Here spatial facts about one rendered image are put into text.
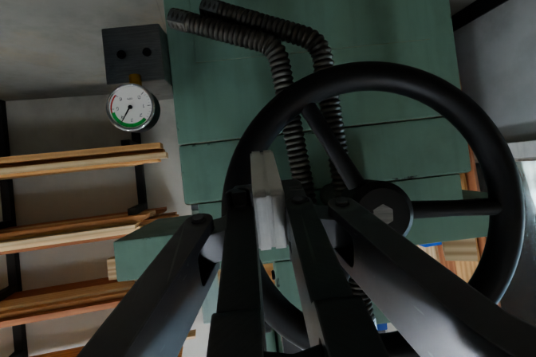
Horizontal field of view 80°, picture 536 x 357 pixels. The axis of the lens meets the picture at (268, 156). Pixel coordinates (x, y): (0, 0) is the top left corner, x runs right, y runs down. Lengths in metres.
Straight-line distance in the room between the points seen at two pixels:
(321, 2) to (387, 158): 0.26
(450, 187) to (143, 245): 0.47
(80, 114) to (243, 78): 2.69
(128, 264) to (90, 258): 2.61
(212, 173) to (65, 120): 2.73
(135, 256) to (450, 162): 0.49
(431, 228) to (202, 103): 0.39
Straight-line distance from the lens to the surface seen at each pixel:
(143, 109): 0.45
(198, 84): 0.51
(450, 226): 0.57
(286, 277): 0.41
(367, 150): 0.51
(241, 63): 0.51
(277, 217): 0.15
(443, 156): 0.56
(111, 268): 0.72
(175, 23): 0.44
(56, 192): 3.16
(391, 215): 0.31
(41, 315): 2.76
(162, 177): 2.93
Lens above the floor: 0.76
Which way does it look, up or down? 2 degrees down
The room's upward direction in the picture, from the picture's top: 174 degrees clockwise
